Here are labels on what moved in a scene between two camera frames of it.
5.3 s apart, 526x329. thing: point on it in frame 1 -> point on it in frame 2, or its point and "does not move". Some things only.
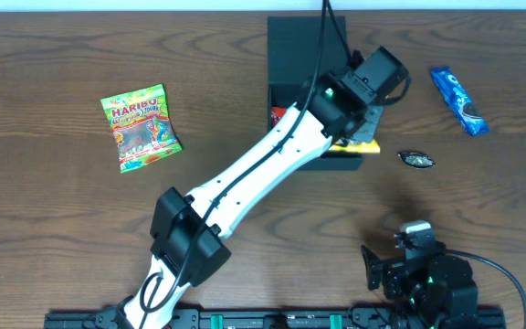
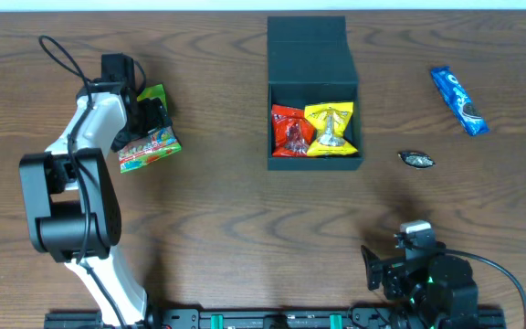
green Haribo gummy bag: x=142 y=127 does not move
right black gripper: x=372 y=267 does not move
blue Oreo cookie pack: x=459 y=101 does not move
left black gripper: x=368 y=128 -> x=152 y=117
